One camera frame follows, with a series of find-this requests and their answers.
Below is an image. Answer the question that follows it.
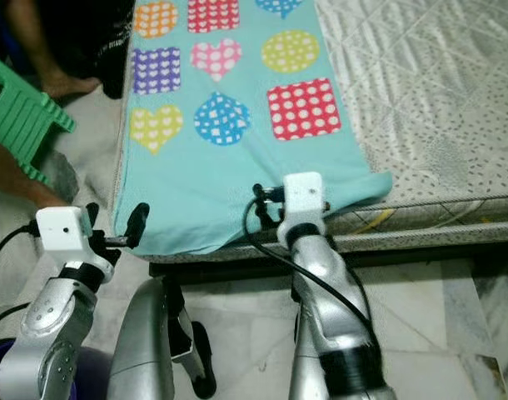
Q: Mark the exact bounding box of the teal blanket with colourful shapes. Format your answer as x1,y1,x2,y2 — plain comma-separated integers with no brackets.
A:
112,0,395,258

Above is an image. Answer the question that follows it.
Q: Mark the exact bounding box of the person's bare leg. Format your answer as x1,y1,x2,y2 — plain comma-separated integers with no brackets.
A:
0,137,76,211
4,0,102,101

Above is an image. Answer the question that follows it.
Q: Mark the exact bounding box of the silver left robot leg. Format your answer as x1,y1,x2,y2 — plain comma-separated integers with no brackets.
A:
108,277,218,400

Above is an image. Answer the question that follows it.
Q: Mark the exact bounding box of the silver robot leg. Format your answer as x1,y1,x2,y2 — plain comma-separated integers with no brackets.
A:
287,283,330,400
108,277,218,400

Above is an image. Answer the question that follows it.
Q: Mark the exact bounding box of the green plastic stool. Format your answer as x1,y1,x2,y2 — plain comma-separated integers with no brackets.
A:
0,52,77,188

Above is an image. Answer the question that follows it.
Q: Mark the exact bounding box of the black patterned garment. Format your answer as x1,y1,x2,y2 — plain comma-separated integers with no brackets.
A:
56,0,134,101

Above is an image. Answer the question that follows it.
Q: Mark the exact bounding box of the silver right robot leg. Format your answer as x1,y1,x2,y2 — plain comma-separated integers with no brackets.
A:
287,283,330,400

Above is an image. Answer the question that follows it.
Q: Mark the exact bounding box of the white quilted mattress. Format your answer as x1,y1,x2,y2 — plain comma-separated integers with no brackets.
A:
312,0,508,253

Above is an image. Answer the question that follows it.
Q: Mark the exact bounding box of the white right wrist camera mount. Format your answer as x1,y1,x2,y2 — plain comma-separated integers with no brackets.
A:
278,172,329,248

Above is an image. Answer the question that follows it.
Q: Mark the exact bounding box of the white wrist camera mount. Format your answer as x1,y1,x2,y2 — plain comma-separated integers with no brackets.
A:
35,205,115,269
278,172,329,248

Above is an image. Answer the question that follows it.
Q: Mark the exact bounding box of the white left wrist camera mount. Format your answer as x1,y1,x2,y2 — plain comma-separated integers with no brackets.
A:
35,205,115,269

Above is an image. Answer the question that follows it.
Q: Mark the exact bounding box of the dark bed frame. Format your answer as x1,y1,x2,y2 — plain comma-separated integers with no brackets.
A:
147,242,508,281

